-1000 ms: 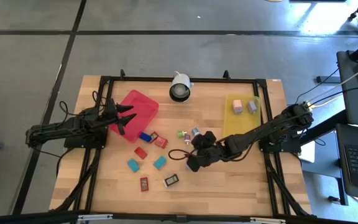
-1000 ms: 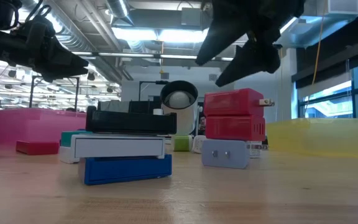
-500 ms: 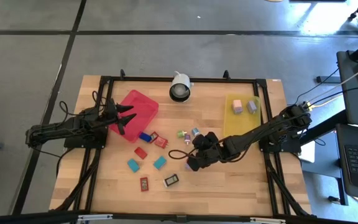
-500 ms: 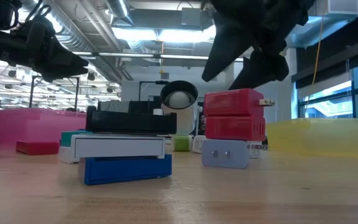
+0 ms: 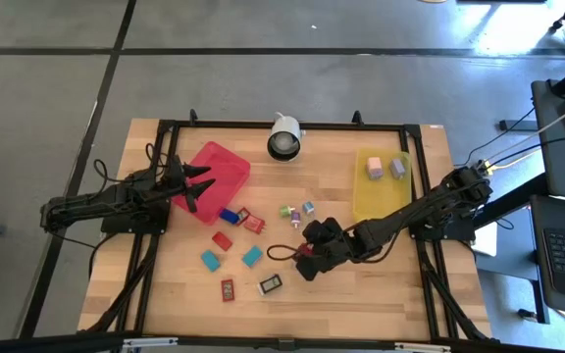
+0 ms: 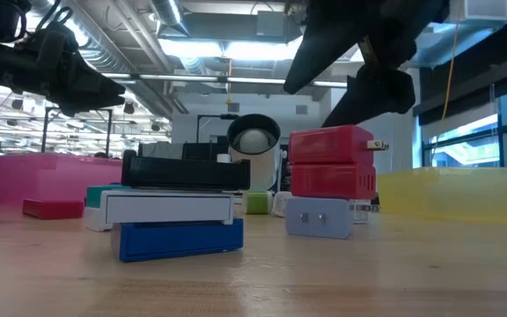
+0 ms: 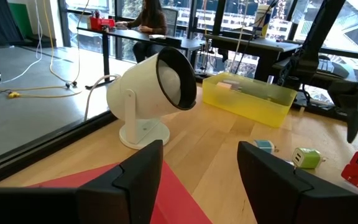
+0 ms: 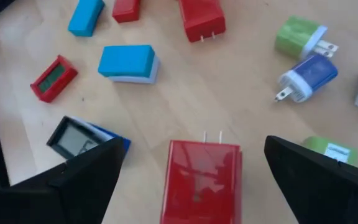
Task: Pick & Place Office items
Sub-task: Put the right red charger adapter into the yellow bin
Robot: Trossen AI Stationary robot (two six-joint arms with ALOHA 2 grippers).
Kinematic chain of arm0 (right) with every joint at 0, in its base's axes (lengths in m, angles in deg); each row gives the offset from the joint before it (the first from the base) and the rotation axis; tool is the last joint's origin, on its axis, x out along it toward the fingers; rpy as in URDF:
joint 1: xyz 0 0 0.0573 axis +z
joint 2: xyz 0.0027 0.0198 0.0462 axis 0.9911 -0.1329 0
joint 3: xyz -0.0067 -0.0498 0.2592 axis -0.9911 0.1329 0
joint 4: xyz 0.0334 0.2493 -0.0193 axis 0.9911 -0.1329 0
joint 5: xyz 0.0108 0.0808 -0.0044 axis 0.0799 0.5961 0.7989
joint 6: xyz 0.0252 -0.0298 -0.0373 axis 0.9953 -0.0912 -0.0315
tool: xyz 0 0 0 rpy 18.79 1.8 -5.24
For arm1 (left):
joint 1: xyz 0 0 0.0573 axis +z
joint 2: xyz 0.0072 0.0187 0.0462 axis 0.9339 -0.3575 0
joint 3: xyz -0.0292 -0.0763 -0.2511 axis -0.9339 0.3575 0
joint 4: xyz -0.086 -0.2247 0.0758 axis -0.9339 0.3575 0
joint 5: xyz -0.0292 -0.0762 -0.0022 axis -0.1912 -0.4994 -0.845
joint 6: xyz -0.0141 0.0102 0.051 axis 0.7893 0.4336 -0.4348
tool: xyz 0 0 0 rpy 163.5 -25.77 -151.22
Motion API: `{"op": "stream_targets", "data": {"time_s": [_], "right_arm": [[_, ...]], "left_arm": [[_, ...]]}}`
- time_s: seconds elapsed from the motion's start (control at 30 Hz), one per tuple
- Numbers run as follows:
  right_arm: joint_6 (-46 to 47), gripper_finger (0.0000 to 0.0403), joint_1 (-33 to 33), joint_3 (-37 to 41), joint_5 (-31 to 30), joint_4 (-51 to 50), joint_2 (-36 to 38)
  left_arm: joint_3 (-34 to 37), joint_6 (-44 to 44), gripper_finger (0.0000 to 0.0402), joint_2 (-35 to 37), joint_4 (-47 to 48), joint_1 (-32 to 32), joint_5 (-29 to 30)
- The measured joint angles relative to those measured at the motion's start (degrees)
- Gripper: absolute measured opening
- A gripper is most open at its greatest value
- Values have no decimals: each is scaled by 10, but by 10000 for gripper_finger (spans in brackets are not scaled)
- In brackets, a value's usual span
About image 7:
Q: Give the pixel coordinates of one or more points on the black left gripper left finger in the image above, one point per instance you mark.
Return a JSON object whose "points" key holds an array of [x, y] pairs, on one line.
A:
{"points": [[104, 202]]}

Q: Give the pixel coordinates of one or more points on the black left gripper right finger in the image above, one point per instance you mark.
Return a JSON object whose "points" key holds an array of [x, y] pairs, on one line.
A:
{"points": [[291, 199]]}

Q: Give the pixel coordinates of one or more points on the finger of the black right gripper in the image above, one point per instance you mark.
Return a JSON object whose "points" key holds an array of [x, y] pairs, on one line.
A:
{"points": [[355, 121]]}

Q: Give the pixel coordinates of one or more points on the green white wall charger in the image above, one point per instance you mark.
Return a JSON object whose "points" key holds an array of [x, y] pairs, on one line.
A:
{"points": [[308, 157]]}

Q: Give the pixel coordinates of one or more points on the teal small wall charger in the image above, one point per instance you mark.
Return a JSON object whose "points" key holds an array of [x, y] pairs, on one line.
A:
{"points": [[264, 145]]}

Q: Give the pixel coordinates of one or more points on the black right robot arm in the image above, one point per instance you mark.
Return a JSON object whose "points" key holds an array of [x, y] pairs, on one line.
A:
{"points": [[315, 40]]}

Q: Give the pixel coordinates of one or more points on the black office desk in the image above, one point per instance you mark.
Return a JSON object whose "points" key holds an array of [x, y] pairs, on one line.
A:
{"points": [[135, 35]]}

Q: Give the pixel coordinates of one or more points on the grey office chair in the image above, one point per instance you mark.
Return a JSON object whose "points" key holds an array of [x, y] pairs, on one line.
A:
{"points": [[171, 18]]}

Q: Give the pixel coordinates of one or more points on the red translucent plastic bin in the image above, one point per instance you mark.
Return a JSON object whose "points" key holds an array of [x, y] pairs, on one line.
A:
{"points": [[172, 199]]}

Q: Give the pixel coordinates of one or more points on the yellow translucent plastic bin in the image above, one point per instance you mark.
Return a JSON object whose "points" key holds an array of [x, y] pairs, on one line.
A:
{"points": [[247, 107]]}

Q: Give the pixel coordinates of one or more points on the dark standing desk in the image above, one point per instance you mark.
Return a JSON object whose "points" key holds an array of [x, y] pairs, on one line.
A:
{"points": [[259, 45]]}

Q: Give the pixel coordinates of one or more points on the white cylindrical container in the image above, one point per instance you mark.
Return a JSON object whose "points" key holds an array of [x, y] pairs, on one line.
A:
{"points": [[263, 21]]}

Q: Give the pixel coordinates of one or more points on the red storage box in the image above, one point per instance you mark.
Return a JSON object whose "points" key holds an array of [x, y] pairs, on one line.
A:
{"points": [[102, 23]]}

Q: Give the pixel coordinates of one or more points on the person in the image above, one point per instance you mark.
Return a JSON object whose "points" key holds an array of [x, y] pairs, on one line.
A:
{"points": [[149, 18]]}

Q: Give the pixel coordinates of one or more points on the green board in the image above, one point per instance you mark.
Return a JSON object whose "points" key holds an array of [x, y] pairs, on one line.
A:
{"points": [[20, 18]]}

